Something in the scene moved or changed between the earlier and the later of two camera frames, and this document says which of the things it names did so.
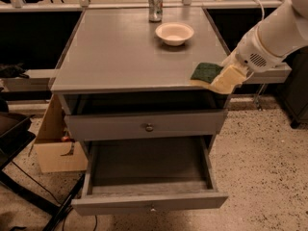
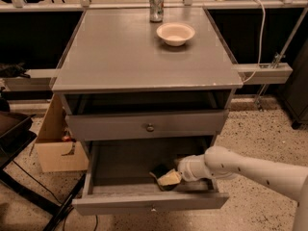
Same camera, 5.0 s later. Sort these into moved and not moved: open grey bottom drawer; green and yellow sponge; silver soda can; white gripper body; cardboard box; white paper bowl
Moved: white gripper body; green and yellow sponge
Not moved: open grey bottom drawer; cardboard box; white paper bowl; silver soda can
